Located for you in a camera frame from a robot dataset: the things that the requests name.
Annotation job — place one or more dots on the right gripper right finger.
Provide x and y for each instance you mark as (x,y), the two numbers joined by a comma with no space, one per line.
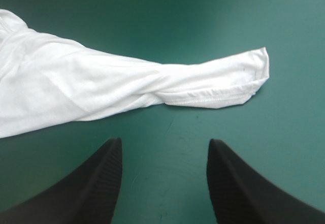
(251,196)

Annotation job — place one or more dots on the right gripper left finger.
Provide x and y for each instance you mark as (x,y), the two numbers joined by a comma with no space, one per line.
(83,191)

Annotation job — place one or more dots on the white T-shirt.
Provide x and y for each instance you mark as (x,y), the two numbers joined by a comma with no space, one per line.
(76,81)

